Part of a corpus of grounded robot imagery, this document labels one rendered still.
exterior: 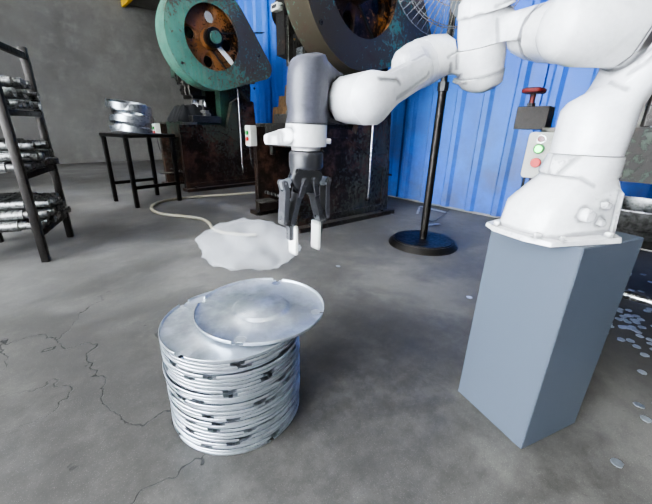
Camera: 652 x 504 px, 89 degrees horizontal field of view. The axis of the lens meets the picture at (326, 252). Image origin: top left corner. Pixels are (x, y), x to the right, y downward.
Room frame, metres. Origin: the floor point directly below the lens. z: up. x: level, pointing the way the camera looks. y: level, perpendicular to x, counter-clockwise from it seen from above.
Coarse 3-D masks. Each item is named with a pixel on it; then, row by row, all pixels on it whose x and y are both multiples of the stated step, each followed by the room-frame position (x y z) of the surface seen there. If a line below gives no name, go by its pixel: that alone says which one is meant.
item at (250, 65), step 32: (160, 0) 3.22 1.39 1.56; (192, 0) 3.23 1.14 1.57; (224, 0) 3.44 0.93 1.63; (160, 32) 3.11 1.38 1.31; (192, 32) 3.50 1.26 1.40; (224, 32) 3.50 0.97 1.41; (256, 32) 3.74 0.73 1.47; (192, 64) 3.19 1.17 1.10; (224, 64) 3.49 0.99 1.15; (256, 64) 3.65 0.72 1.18; (192, 96) 3.55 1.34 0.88; (224, 96) 3.69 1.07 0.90; (160, 128) 3.61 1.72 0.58; (192, 128) 3.36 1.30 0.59; (224, 128) 3.60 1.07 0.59; (192, 160) 3.34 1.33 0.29; (224, 160) 3.58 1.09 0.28
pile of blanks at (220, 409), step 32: (288, 352) 0.56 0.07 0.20; (192, 384) 0.49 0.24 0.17; (224, 384) 0.48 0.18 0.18; (256, 384) 0.50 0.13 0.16; (288, 384) 0.56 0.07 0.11; (192, 416) 0.49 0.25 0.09; (224, 416) 0.48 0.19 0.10; (256, 416) 0.50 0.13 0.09; (288, 416) 0.56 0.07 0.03; (224, 448) 0.48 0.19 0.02; (256, 448) 0.50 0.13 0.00
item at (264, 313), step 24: (240, 288) 0.76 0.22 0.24; (264, 288) 0.76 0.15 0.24; (288, 288) 0.76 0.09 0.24; (312, 288) 0.76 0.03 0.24; (216, 312) 0.64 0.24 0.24; (240, 312) 0.63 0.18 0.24; (264, 312) 0.63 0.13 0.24; (288, 312) 0.65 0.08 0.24; (216, 336) 0.55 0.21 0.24; (264, 336) 0.55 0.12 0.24; (288, 336) 0.56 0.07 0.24
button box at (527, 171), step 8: (536, 136) 1.06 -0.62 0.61; (552, 136) 1.03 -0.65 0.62; (528, 144) 1.07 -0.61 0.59; (536, 144) 1.06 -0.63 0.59; (544, 144) 1.04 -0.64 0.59; (528, 152) 1.07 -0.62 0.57; (544, 152) 1.04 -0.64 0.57; (528, 160) 1.07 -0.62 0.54; (528, 168) 1.06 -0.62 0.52; (536, 168) 1.05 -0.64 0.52; (528, 176) 1.06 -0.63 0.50
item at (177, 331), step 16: (176, 320) 0.62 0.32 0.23; (192, 320) 0.62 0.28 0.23; (160, 336) 0.56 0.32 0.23; (176, 336) 0.56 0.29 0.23; (192, 336) 0.56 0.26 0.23; (176, 352) 0.51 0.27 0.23; (208, 352) 0.51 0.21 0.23; (224, 352) 0.51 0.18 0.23; (240, 352) 0.51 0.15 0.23; (256, 352) 0.51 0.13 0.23
